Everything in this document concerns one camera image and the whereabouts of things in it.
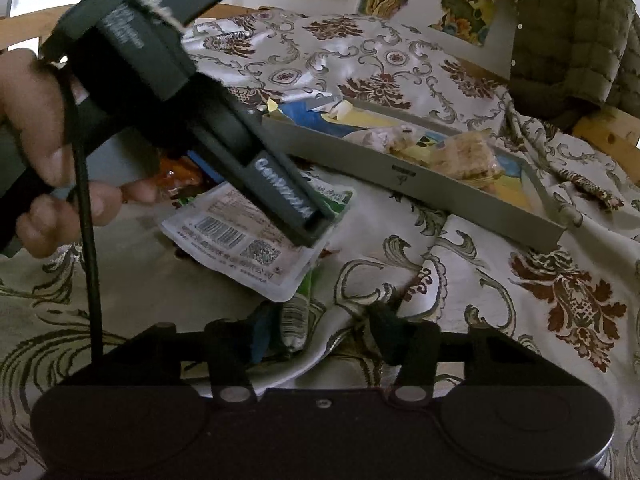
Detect black cable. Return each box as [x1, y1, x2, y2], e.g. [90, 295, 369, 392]
[59, 70, 107, 367]

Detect beige clear snack packet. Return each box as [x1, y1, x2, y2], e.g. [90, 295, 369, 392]
[430, 130, 506, 183]

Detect orange snack packet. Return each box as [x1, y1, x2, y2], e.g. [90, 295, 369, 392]
[155, 155, 207, 202]

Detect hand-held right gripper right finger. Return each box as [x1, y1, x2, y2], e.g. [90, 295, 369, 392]
[369, 305, 532, 407]

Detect white snack packet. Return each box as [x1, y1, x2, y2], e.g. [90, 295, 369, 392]
[160, 170, 356, 303]

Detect green snack packet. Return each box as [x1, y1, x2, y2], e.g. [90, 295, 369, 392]
[277, 265, 326, 352]

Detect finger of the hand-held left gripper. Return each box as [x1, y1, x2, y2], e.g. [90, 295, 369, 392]
[291, 204, 343, 249]

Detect clear biscuit packet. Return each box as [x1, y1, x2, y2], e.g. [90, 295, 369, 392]
[345, 125, 426, 153]

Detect floral printed blanket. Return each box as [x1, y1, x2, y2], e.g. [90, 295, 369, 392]
[0, 10, 640, 480]

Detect person's left hand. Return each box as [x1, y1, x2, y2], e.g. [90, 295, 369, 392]
[0, 48, 162, 259]

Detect olive puffer jacket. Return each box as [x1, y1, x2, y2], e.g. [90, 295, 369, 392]
[505, 0, 640, 126]

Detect grey tray with cartoon print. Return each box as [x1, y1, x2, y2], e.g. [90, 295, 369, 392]
[262, 97, 568, 253]

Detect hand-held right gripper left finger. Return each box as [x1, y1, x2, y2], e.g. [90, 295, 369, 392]
[119, 309, 275, 407]

